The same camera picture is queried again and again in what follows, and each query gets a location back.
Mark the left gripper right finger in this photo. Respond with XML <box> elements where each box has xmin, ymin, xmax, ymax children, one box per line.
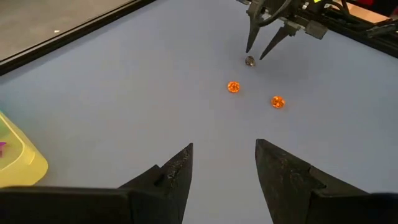
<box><xmin>254</xmin><ymin>138</ymin><xmax>369</xmax><ymax>224</ymax></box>

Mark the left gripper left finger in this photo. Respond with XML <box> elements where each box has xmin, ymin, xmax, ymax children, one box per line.
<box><xmin>118</xmin><ymin>143</ymin><xmax>195</xmax><ymax>224</ymax></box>

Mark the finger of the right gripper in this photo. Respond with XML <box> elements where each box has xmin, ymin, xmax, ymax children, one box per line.
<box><xmin>259</xmin><ymin>24</ymin><xmax>298</xmax><ymax>61</ymax></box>
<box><xmin>245</xmin><ymin>12</ymin><xmax>262</xmax><ymax>54</ymax></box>

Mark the orange pumpkin decoration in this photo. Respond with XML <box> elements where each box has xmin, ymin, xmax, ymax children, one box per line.
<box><xmin>227</xmin><ymin>81</ymin><xmax>241</xmax><ymax>94</ymax></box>
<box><xmin>271</xmin><ymin>95</ymin><xmax>286</xmax><ymax>110</ymax></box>

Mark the light wooden side board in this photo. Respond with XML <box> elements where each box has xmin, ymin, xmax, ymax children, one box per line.
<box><xmin>334</xmin><ymin>0</ymin><xmax>391</xmax><ymax>24</ymax></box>

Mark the yellow-green plastic bin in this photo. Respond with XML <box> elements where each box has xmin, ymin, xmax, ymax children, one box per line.
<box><xmin>0</xmin><ymin>110</ymin><xmax>49</xmax><ymax>189</ymax></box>

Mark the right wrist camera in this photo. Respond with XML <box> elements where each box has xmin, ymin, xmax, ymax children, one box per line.
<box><xmin>304</xmin><ymin>20</ymin><xmax>329</xmax><ymax>40</ymax></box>

